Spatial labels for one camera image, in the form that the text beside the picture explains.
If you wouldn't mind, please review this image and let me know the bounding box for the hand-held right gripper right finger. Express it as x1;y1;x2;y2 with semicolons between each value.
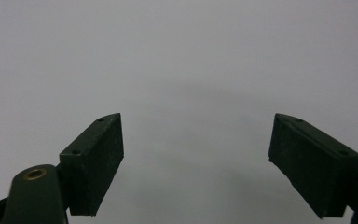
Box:
268;113;358;219

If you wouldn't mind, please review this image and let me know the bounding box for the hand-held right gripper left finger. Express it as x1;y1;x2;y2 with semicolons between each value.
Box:
58;112;125;217

